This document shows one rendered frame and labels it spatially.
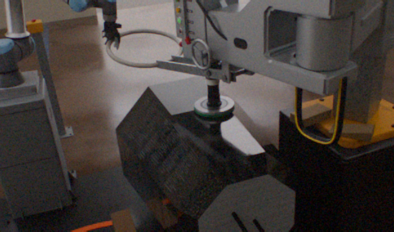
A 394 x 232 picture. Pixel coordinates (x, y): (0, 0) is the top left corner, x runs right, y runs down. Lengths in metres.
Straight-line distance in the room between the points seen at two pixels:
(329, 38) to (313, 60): 0.09
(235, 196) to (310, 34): 0.74
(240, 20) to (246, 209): 0.81
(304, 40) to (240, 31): 0.32
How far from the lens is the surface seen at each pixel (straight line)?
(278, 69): 1.66
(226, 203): 1.81
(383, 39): 2.12
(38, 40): 3.80
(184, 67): 2.24
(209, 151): 1.87
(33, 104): 2.77
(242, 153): 1.85
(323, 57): 1.55
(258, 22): 1.68
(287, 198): 1.96
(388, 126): 2.33
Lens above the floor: 1.86
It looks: 27 degrees down
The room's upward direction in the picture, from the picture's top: 5 degrees counter-clockwise
